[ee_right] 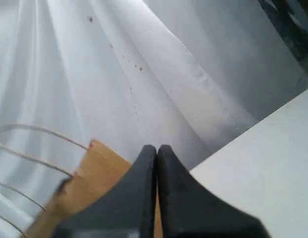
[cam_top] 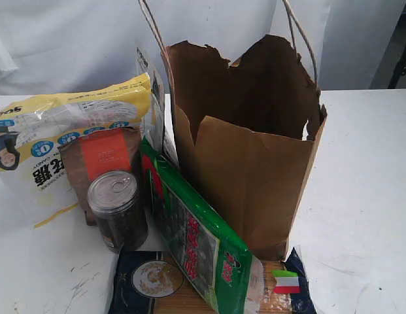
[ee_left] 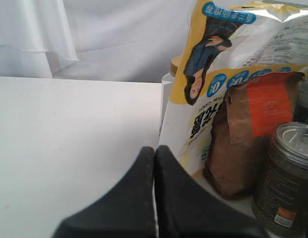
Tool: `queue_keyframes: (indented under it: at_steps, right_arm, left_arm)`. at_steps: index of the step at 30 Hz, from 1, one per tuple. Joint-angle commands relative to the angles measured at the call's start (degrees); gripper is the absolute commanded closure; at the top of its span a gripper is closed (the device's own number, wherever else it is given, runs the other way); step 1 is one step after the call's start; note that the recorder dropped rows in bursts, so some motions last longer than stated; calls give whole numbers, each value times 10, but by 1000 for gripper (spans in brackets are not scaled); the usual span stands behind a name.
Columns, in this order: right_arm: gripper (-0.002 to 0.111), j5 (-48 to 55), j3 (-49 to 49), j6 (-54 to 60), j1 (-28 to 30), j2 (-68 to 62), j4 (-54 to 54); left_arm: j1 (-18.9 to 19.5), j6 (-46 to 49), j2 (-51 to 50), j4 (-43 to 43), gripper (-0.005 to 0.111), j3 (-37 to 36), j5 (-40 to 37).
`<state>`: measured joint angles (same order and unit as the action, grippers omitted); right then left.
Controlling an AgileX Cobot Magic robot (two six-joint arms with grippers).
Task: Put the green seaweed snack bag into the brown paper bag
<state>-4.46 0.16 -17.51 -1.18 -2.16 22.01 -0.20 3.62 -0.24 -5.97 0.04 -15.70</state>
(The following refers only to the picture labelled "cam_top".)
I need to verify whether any brown paper bag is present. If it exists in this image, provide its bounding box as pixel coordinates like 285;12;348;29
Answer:
139;0;328;262

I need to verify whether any green snack package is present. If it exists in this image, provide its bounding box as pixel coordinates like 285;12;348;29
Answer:
140;139;264;313

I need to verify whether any yellow white candy bag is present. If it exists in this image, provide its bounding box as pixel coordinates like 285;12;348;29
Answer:
0;73;153;228

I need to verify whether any grey white standing pouch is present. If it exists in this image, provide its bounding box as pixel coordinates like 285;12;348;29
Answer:
135;45;178;166

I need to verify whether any brown pouch orange label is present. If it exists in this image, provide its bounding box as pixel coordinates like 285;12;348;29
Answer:
59;128;142;226

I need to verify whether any clear can with pull-tab lid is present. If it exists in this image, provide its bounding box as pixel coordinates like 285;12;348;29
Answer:
87;171;148;253

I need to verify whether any blue spaghetti package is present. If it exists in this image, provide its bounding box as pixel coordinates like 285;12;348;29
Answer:
108;251;316;313

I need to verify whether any black metal stand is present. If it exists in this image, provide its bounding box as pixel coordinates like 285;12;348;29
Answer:
388;3;406;89

